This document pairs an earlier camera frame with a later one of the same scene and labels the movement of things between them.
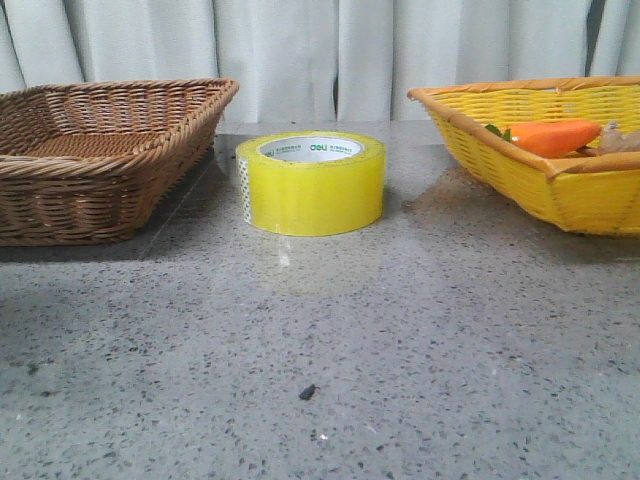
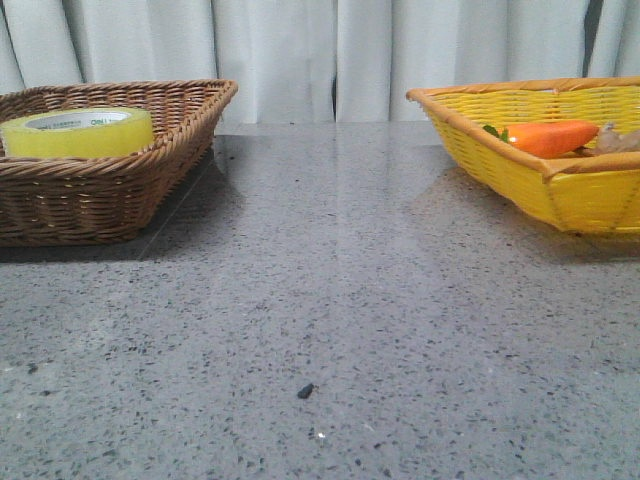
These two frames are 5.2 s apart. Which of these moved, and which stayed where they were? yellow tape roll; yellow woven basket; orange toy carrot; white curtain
Moved: yellow tape roll
Stayed: yellow woven basket; white curtain; orange toy carrot
